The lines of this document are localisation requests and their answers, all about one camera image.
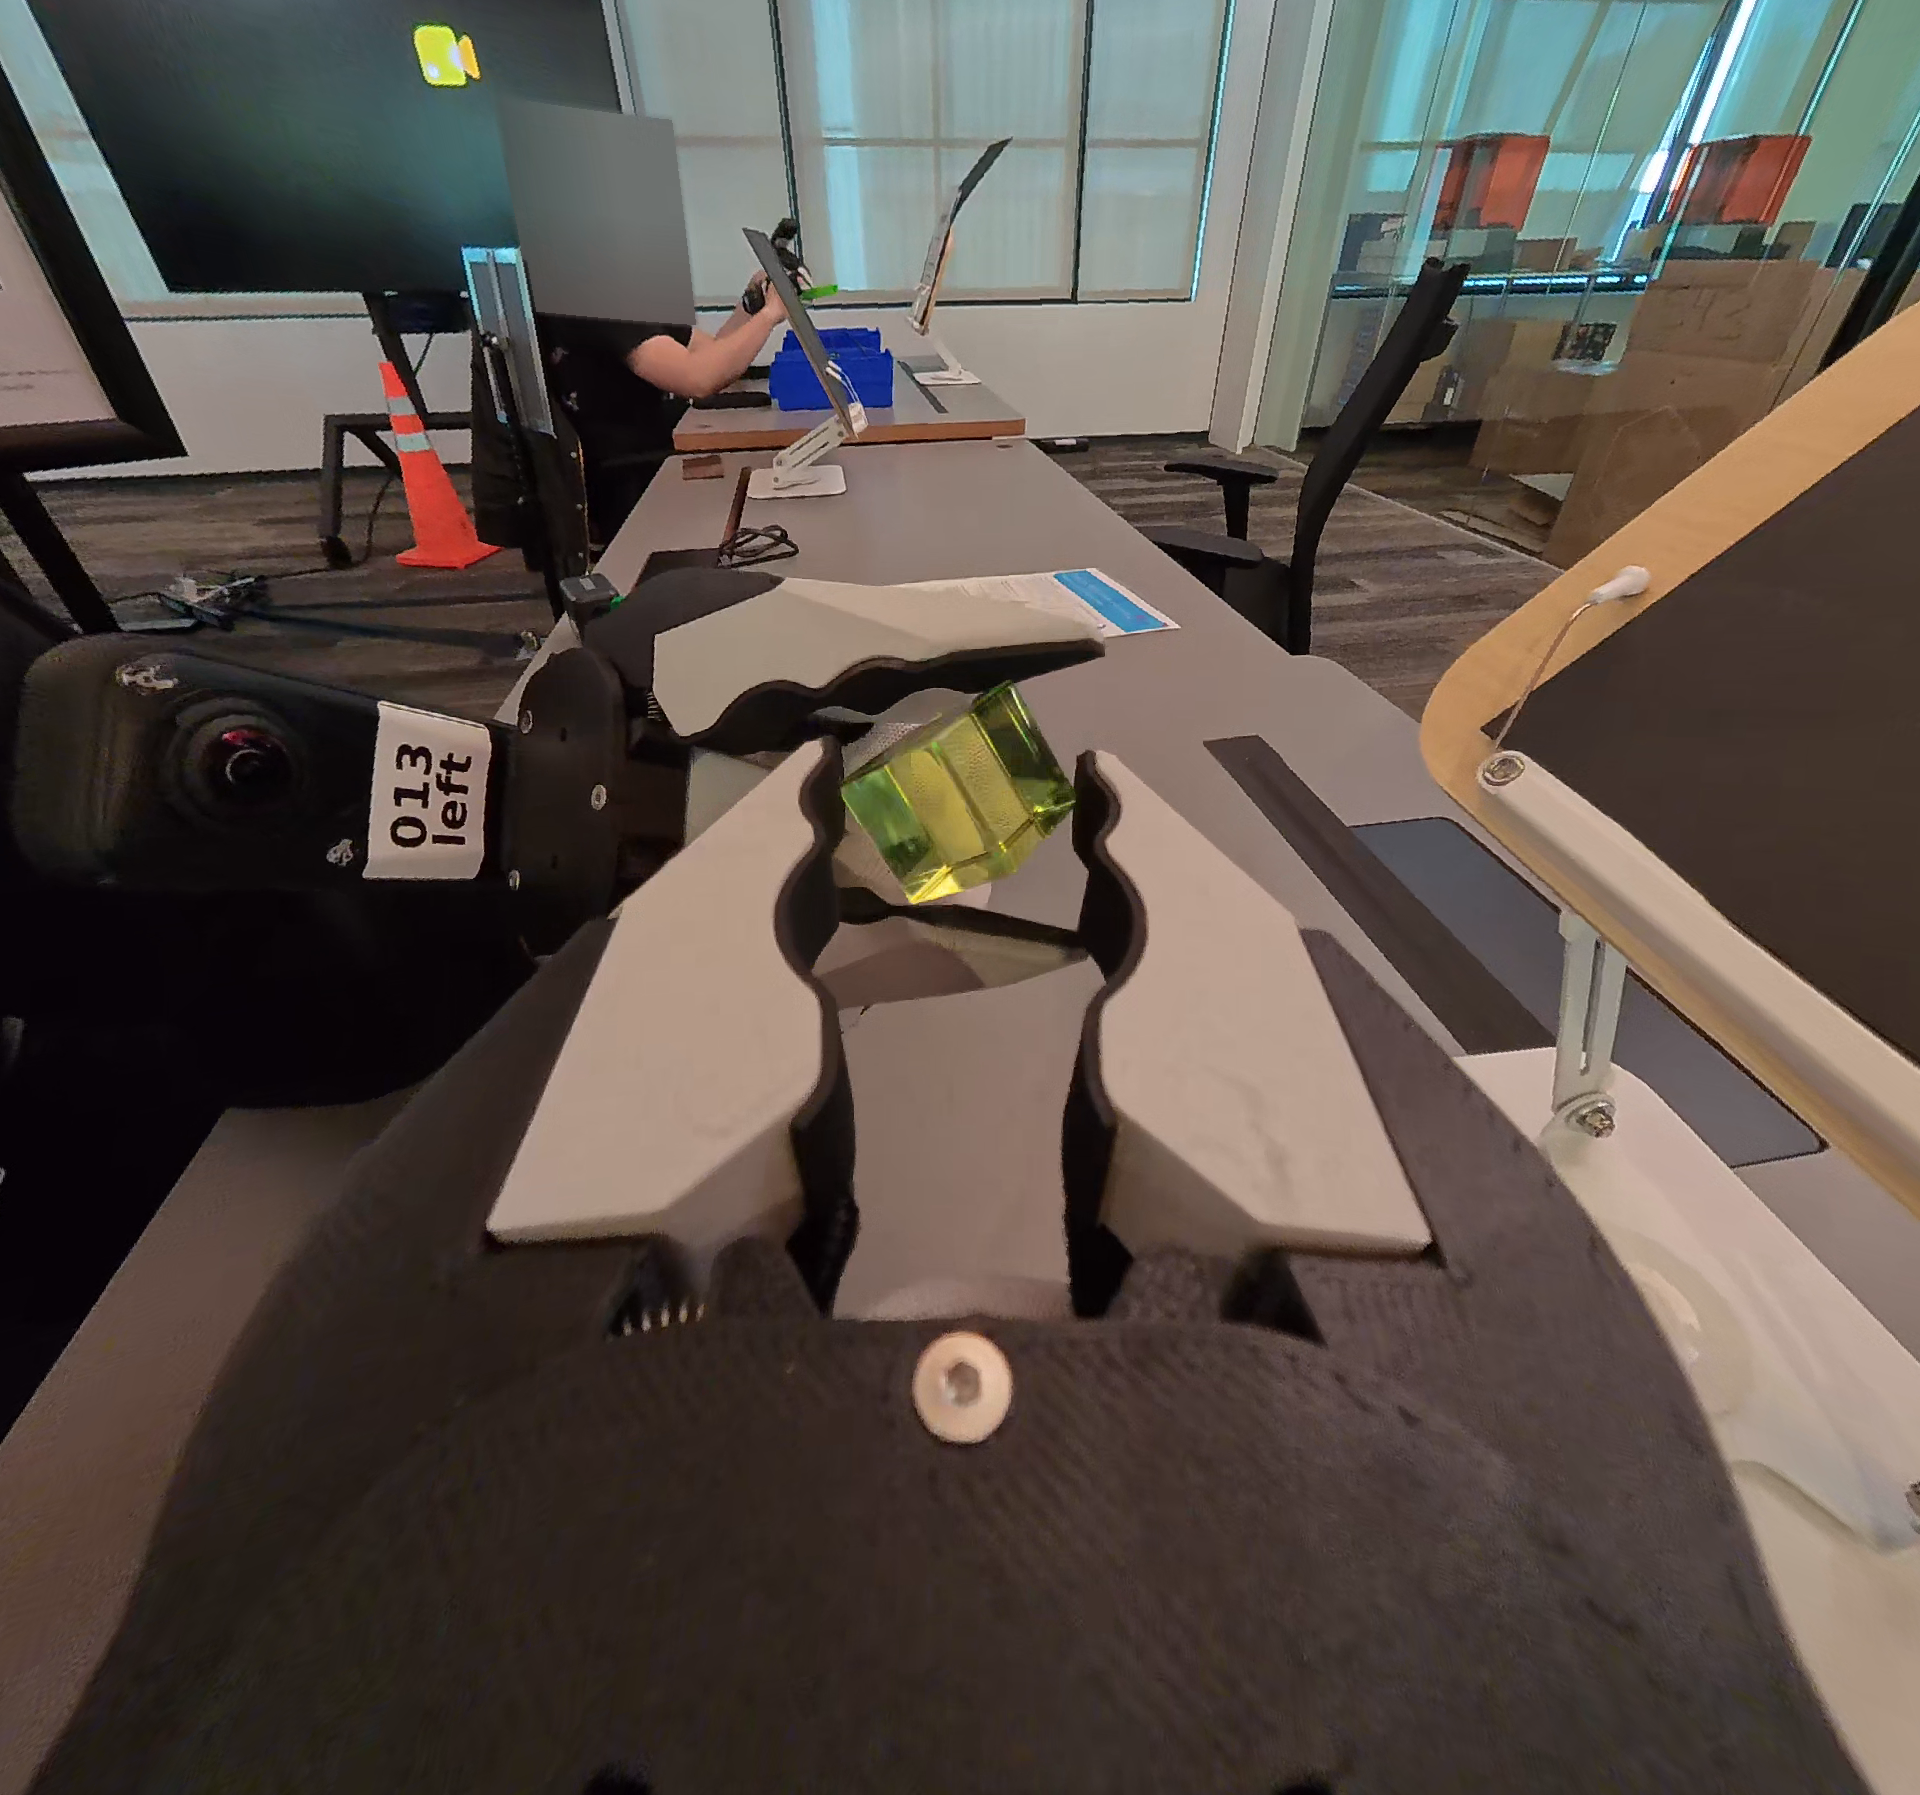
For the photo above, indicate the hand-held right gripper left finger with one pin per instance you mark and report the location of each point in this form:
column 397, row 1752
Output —
column 659, row 1074

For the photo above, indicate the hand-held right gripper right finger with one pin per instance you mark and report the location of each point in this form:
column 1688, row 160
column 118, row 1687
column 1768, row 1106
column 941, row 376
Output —
column 1260, row 1074

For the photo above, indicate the person's left forearm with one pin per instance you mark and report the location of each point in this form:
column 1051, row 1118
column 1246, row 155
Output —
column 225, row 999

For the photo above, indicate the orange traffic cone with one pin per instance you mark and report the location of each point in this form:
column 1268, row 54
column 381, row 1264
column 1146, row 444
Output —
column 429, row 505

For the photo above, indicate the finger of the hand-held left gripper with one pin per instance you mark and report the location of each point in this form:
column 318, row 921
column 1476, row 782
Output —
column 810, row 631
column 960, row 962

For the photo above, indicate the cardboard box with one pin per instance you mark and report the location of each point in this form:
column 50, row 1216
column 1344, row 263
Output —
column 1650, row 444

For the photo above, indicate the tilted board on white stand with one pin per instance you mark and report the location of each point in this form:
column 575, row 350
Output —
column 803, row 324
column 960, row 197

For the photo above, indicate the black office chair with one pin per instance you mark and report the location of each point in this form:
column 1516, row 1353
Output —
column 1351, row 474

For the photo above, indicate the wooden topped desk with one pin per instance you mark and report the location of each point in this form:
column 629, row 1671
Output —
column 960, row 412

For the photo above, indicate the white board stand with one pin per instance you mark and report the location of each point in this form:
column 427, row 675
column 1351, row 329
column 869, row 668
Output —
column 1726, row 948

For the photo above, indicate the orange 3D printer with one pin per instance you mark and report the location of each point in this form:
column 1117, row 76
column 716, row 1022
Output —
column 1740, row 175
column 1493, row 183

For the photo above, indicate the blue plastic bin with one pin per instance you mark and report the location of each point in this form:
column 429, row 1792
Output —
column 862, row 379

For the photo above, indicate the translucent acrylic cube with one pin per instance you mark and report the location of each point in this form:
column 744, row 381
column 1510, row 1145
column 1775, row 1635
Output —
column 960, row 789

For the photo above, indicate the large black television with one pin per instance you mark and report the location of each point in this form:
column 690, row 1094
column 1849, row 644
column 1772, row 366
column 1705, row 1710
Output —
column 225, row 145

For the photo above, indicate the printed paper sheet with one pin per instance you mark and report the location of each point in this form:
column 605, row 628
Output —
column 1111, row 602

